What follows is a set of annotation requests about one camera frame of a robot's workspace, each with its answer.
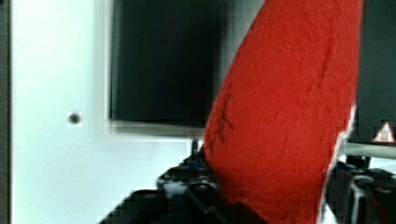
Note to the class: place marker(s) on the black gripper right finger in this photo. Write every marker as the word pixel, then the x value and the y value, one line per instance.
pixel 358 194

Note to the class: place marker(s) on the red plush ketchup bottle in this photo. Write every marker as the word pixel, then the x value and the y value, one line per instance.
pixel 285 106

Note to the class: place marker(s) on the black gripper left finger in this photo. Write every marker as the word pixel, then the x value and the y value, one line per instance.
pixel 186 194

